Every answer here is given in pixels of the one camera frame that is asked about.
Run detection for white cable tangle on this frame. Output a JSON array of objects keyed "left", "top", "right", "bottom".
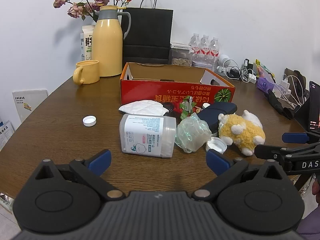
[{"left": 224, "top": 59, "right": 258, "bottom": 83}]

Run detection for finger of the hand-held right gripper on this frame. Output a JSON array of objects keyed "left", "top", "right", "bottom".
[
  {"left": 282, "top": 131, "right": 320, "bottom": 144},
  {"left": 254, "top": 142, "right": 320, "bottom": 167}
]

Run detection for white power adapter with cables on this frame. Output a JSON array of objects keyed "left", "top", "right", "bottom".
[{"left": 274, "top": 74, "right": 309, "bottom": 107}]

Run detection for yellow white plush toy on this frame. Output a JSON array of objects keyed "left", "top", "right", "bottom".
[{"left": 218, "top": 110, "right": 266, "bottom": 157}]

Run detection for red artificial rose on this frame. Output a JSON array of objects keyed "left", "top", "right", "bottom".
[{"left": 179, "top": 96, "right": 201, "bottom": 120}]

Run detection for person's right hand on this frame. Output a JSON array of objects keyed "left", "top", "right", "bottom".
[{"left": 313, "top": 179, "right": 320, "bottom": 202}]

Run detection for brown bag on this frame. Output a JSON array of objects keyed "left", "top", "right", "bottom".
[{"left": 284, "top": 67, "right": 310, "bottom": 100}]

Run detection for clear packet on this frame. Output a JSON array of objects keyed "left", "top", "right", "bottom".
[{"left": 175, "top": 112, "right": 212, "bottom": 154}]

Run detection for ridged white lid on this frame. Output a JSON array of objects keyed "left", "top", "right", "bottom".
[{"left": 205, "top": 137, "right": 228, "bottom": 154}]

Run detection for black braided cable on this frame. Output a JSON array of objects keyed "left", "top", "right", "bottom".
[{"left": 164, "top": 102, "right": 181, "bottom": 118}]

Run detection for white tissue pack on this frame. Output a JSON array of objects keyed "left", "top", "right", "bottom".
[{"left": 118, "top": 100, "right": 170, "bottom": 117}]

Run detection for purple knit pouch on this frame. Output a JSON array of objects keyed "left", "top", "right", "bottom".
[{"left": 257, "top": 77, "right": 278, "bottom": 95}]

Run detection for clear seed container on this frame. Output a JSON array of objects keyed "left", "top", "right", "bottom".
[{"left": 171, "top": 49, "right": 193, "bottom": 67}]

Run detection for person's right forearm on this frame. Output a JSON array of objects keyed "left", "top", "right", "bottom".
[{"left": 297, "top": 207, "right": 320, "bottom": 240}]

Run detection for yellow thermos jug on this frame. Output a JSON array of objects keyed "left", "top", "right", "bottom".
[{"left": 91, "top": 6, "right": 132, "bottom": 77}]

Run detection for red cardboard box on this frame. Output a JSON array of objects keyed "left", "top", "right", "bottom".
[{"left": 119, "top": 62, "right": 236, "bottom": 108}]

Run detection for dark blue zip case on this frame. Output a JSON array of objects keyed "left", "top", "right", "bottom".
[{"left": 196, "top": 102, "right": 238, "bottom": 133}]

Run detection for clear water bottle red label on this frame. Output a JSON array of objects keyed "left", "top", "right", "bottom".
[
  {"left": 209, "top": 37, "right": 220, "bottom": 58},
  {"left": 189, "top": 33, "right": 202, "bottom": 57},
  {"left": 200, "top": 34, "right": 211, "bottom": 57}
]

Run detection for grey printed tin box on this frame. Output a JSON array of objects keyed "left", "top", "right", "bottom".
[{"left": 191, "top": 54, "right": 216, "bottom": 71}]

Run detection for white bottle cap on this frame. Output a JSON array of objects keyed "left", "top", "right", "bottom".
[{"left": 83, "top": 115, "right": 97, "bottom": 127}]

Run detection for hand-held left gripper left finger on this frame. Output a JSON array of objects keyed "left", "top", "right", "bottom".
[{"left": 35, "top": 149, "right": 125, "bottom": 202}]

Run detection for white plastic bottle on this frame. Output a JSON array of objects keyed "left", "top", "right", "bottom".
[{"left": 119, "top": 114, "right": 177, "bottom": 158}]

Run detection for small flat white box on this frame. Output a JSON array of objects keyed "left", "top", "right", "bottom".
[{"left": 170, "top": 42, "right": 192, "bottom": 51}]

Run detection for white robot-shaped lamp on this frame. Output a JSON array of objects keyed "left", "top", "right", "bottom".
[{"left": 216, "top": 54, "right": 231, "bottom": 73}]

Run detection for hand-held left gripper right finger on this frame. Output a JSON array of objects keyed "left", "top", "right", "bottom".
[{"left": 192, "top": 149, "right": 290, "bottom": 202}]

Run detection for dried pink flowers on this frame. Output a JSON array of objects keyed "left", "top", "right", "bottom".
[{"left": 53, "top": 0, "right": 133, "bottom": 22}]

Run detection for yellow mug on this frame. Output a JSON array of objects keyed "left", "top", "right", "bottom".
[{"left": 73, "top": 60, "right": 100, "bottom": 85}]

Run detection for white milk carton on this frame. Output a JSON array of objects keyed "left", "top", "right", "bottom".
[{"left": 80, "top": 25, "right": 97, "bottom": 62}]

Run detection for black cloth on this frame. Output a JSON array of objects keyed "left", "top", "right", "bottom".
[{"left": 267, "top": 90, "right": 296, "bottom": 120}]

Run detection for black paper bag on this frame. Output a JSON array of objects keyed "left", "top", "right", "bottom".
[{"left": 122, "top": 0, "right": 174, "bottom": 65}]

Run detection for yellow green snack packet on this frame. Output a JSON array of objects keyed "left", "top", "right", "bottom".
[{"left": 254, "top": 59, "right": 275, "bottom": 81}]

